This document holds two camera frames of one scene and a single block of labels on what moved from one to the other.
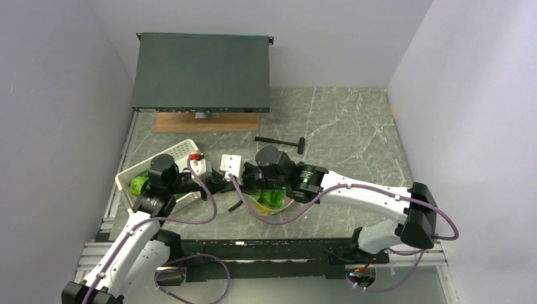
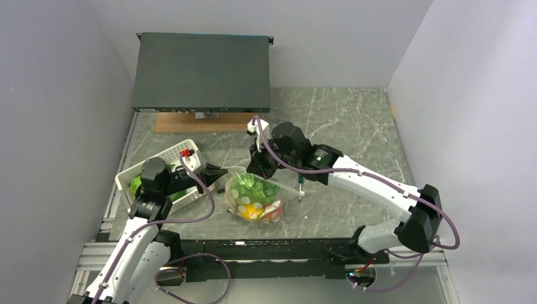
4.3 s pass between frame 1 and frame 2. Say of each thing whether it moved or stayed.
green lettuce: moved
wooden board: stayed
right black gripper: moved
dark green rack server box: stayed
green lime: stayed
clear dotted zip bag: moved
